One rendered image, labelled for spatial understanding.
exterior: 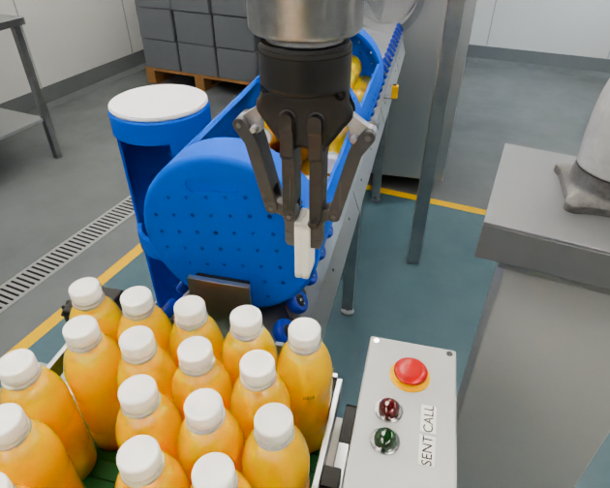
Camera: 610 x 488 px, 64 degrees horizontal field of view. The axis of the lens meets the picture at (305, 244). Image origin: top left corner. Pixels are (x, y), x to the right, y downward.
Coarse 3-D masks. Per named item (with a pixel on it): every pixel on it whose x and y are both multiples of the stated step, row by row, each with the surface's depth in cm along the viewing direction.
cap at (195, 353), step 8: (200, 336) 56; (184, 344) 55; (192, 344) 56; (200, 344) 56; (208, 344) 55; (184, 352) 54; (192, 352) 54; (200, 352) 54; (208, 352) 54; (184, 360) 54; (192, 360) 54; (200, 360) 54; (208, 360) 55; (184, 368) 55; (192, 368) 54; (200, 368) 54
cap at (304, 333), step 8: (296, 320) 58; (304, 320) 58; (312, 320) 58; (296, 328) 57; (304, 328) 57; (312, 328) 57; (296, 336) 56; (304, 336) 56; (312, 336) 56; (296, 344) 57; (304, 344) 56; (312, 344) 57
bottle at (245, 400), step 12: (276, 372) 55; (240, 384) 55; (276, 384) 55; (240, 396) 54; (252, 396) 54; (264, 396) 54; (276, 396) 54; (288, 396) 56; (240, 408) 54; (252, 408) 54; (240, 420) 55; (252, 420) 54
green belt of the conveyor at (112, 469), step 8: (336, 416) 77; (88, 432) 70; (96, 448) 68; (104, 456) 67; (112, 456) 67; (312, 456) 67; (96, 464) 66; (104, 464) 66; (112, 464) 66; (312, 464) 66; (96, 472) 65; (104, 472) 65; (112, 472) 65; (312, 472) 65; (88, 480) 64; (96, 480) 64; (104, 480) 64; (112, 480) 64; (312, 480) 64
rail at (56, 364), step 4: (64, 348) 72; (60, 352) 72; (64, 352) 72; (56, 356) 71; (60, 356) 71; (52, 360) 70; (56, 360) 70; (60, 360) 71; (48, 364) 70; (52, 364) 70; (56, 364) 71; (60, 364) 71; (48, 368) 69; (52, 368) 70; (56, 368) 71; (60, 368) 72; (56, 372) 71; (60, 372) 72
